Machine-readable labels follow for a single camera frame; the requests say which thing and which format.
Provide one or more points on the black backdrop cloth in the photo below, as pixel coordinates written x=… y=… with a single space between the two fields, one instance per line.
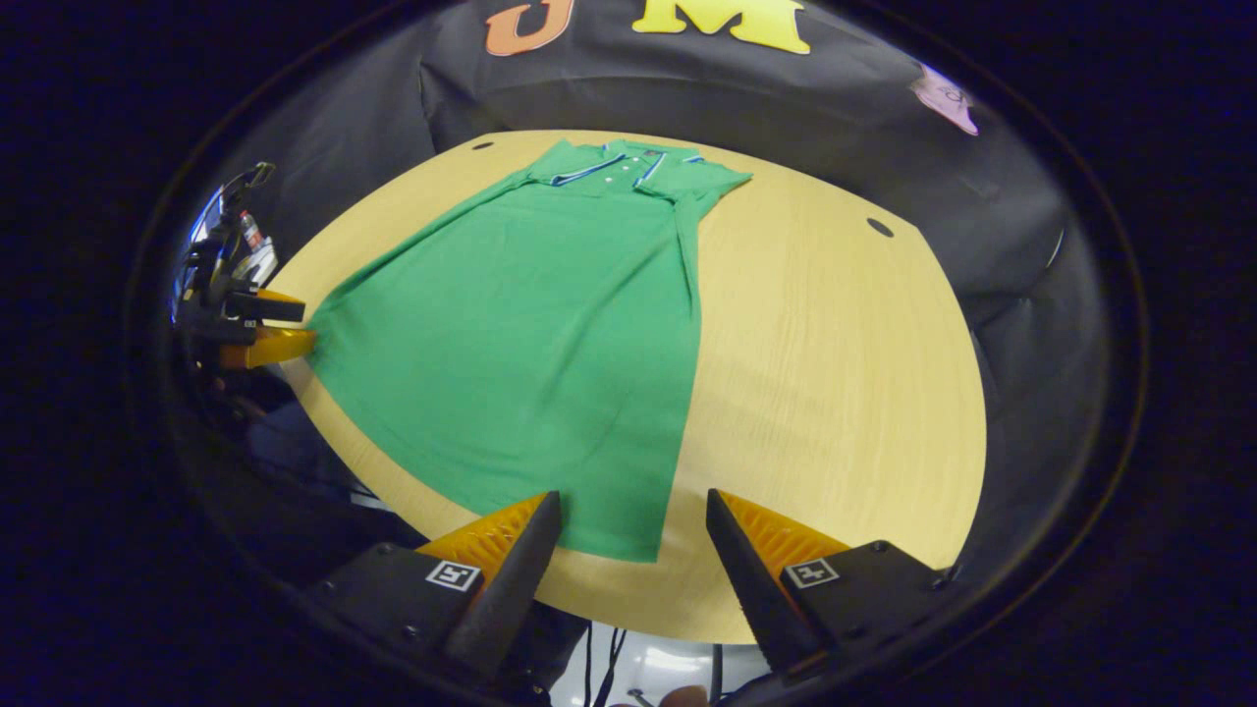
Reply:
x=687 y=88

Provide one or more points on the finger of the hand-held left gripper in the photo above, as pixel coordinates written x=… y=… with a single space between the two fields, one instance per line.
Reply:
x=265 y=307
x=275 y=347

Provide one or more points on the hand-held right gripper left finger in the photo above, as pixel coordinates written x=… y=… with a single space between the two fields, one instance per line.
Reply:
x=511 y=579

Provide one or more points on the green T-shirt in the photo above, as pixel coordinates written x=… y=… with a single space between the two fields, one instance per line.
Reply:
x=520 y=344

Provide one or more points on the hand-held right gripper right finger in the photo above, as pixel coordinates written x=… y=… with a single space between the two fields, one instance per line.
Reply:
x=751 y=584

